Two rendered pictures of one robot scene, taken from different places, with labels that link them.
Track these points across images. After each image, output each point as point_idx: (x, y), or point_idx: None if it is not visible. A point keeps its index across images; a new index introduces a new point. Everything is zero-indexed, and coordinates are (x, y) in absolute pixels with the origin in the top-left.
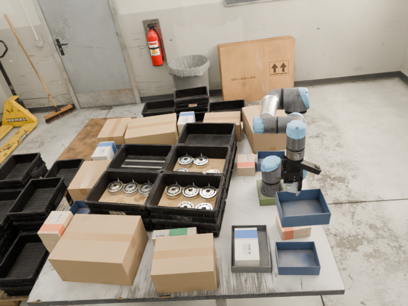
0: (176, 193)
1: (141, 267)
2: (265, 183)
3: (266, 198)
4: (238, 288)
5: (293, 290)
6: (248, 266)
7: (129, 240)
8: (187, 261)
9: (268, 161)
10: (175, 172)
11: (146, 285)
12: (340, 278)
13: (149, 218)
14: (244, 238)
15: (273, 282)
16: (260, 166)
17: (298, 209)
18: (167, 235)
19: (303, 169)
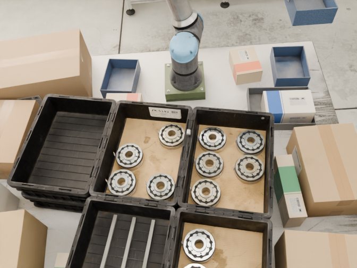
0: (217, 185)
1: None
2: (194, 72)
3: (204, 84)
4: (332, 122)
5: (322, 76)
6: None
7: (341, 236)
8: (347, 152)
9: (184, 45)
10: (181, 179)
11: (354, 231)
12: (301, 42)
13: None
14: (282, 103)
15: (316, 91)
16: (133, 91)
17: (302, 8)
18: (297, 193)
19: (200, 17)
